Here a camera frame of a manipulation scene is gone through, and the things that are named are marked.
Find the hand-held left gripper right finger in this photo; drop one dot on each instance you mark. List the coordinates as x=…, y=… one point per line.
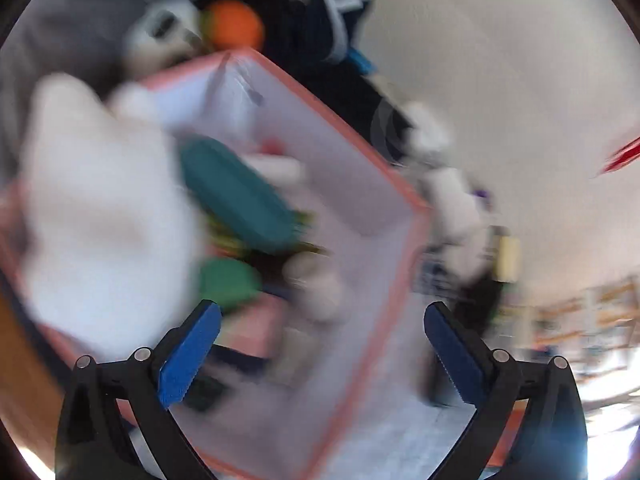
x=455, y=355

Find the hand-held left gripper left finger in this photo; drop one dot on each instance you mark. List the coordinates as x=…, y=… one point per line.
x=192, y=355

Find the green tape measure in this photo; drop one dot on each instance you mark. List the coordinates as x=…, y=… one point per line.
x=227, y=282

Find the teal case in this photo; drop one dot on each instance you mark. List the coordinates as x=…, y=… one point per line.
x=235, y=195

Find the white plush toy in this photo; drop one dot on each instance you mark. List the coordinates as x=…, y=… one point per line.
x=100, y=210

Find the pink cardboard box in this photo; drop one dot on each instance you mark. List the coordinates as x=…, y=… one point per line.
x=350, y=200

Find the white cylinder container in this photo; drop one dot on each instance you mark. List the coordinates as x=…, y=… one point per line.
x=317, y=287

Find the small blue object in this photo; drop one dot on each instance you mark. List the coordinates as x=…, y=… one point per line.
x=361, y=61

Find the white and black gadget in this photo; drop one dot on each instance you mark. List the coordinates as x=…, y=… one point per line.
x=160, y=35

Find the orange ball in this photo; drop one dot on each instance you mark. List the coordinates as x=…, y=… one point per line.
x=235, y=25

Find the dark blue clothing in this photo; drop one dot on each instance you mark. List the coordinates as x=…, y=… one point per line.
x=310, y=30

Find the red wall ornament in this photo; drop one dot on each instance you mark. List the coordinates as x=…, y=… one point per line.
x=622, y=157

